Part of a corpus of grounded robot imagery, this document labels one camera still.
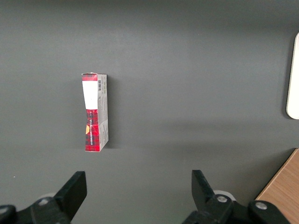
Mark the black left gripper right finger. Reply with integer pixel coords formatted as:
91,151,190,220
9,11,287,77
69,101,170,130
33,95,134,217
181,169,290,224

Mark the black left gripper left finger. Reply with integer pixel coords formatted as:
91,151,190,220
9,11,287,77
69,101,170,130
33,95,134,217
0,171,88,224

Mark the wooden drawer cabinet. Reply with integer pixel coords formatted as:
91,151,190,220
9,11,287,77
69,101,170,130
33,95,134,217
255,148,299,224

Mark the red plaid carton box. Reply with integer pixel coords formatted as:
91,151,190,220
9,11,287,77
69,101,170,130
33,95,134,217
81,72,109,153

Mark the beige plastic tray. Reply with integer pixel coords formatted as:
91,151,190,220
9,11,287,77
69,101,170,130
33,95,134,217
286,32,299,120

